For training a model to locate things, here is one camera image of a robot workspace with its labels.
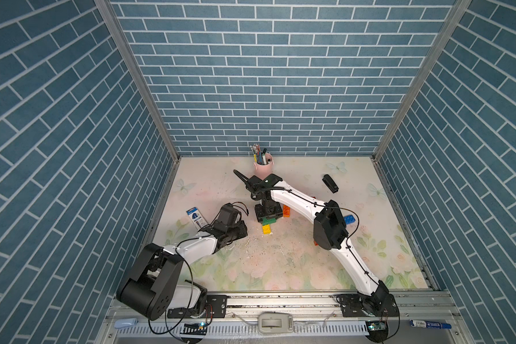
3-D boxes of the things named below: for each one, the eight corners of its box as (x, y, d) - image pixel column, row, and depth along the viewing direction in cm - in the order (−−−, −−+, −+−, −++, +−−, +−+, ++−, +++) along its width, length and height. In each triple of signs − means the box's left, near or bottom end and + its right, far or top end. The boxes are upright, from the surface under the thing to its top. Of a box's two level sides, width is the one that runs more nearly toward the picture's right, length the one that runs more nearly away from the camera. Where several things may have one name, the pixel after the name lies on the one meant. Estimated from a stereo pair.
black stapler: (333, 193, 108) (335, 190, 105) (321, 179, 113) (322, 175, 111) (338, 191, 108) (340, 187, 106) (326, 177, 114) (327, 173, 112)
